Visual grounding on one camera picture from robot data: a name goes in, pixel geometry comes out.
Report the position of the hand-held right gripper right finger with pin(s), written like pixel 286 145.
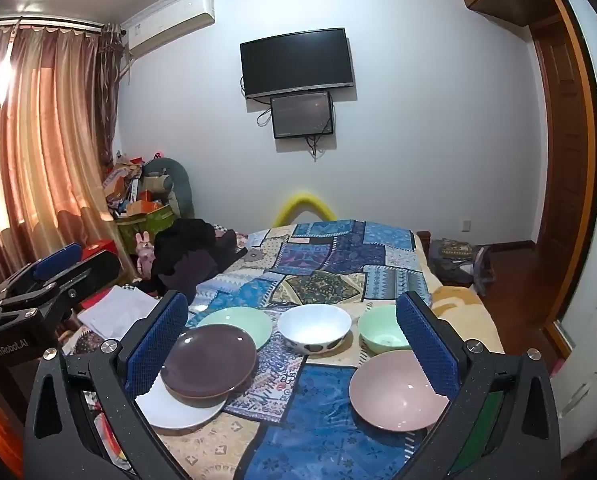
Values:
pixel 426 345

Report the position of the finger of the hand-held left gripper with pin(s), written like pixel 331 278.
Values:
pixel 58 260
pixel 101 272

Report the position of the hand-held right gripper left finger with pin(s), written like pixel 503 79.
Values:
pixel 156 345

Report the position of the green bowl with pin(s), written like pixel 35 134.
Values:
pixel 378 330

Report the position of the purple plate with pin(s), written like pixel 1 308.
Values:
pixel 208 360

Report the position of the pink bowl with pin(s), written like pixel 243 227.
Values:
pixel 393 395

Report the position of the white plate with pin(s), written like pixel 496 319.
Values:
pixel 178 412

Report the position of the green plate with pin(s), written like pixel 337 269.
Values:
pixel 243 322

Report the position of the white bowl with dark dots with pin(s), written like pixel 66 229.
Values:
pixel 313 325

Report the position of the red box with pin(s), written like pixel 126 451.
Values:
pixel 103 246

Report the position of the white paper sheets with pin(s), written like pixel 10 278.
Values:
pixel 118 310

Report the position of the pink bunny toy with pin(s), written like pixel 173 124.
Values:
pixel 144 252

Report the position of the green storage box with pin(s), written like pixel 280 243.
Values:
pixel 153 222

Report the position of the black clothes pile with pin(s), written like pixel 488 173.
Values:
pixel 188 255

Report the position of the patterned dark bag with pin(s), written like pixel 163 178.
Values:
pixel 451 255

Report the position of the grey pink bag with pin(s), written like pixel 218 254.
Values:
pixel 483 270

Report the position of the pile of cardboard boxes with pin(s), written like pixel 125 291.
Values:
pixel 123 180

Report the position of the orange curtain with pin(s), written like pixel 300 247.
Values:
pixel 38 135

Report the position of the blue patchwork blanket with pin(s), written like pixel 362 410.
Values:
pixel 328 260

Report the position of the brown patterned curtain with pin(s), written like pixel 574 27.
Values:
pixel 109 85

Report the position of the yellow foam tube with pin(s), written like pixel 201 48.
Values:
pixel 303 196

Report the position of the brown wooden door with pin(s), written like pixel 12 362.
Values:
pixel 553 160

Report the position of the small black monitor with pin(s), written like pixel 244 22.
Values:
pixel 301 115

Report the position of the white air conditioner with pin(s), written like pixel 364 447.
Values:
pixel 168 25

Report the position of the black television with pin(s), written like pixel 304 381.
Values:
pixel 298 62

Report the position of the wooden bed frame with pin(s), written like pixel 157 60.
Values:
pixel 423 242

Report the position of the white wall socket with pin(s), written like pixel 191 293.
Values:
pixel 466 225

